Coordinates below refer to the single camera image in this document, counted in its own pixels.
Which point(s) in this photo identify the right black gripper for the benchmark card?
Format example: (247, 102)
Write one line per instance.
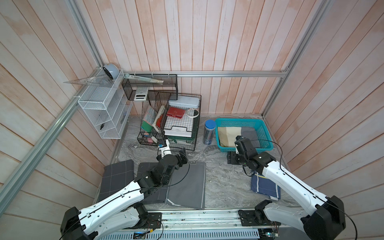
(230, 155)

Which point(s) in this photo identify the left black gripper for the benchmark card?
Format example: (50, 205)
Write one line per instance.
(183, 157)

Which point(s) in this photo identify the beige and grey pillowcase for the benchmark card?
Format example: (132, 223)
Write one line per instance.
(227, 136)

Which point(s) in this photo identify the plain grey pillowcase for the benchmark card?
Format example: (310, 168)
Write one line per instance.
(188, 186)

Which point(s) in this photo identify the dark grey checked pillowcase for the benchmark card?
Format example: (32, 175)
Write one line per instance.
(153, 196)

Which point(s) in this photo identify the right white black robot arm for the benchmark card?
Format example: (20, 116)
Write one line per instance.
(320, 217)

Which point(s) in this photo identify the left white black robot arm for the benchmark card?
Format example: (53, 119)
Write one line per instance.
(124, 209)

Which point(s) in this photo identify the teal plastic basket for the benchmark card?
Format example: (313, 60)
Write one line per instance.
(262, 132)

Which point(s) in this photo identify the navy blue folded pillowcase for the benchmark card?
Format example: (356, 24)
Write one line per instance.
(264, 186)

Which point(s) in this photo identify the green book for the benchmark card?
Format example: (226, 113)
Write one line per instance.
(146, 127)

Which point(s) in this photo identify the blue lidded pen jar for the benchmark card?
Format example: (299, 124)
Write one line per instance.
(210, 126)

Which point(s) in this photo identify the red wallet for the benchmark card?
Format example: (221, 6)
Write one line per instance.
(174, 112)

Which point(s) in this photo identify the white plastic box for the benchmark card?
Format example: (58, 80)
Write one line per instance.
(185, 102)

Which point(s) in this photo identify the white calculator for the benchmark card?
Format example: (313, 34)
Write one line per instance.
(141, 94)

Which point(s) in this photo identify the clear set square ruler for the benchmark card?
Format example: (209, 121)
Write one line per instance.
(143, 79)

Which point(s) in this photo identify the clear triangle ruler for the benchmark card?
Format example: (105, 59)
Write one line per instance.
(98, 81)

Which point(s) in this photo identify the small round grey clock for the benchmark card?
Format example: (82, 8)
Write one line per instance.
(111, 71)

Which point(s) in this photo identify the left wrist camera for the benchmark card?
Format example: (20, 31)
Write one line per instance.
(163, 147)

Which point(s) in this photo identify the black wire desk organizer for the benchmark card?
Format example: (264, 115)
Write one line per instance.
(181, 133)

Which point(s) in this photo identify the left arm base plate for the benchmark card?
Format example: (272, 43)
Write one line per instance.
(154, 220)

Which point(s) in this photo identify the aluminium front rail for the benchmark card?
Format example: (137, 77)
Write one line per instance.
(198, 220)

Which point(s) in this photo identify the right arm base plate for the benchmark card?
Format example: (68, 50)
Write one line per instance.
(250, 218)

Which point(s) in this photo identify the white wire wall shelf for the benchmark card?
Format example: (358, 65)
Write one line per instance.
(107, 108)

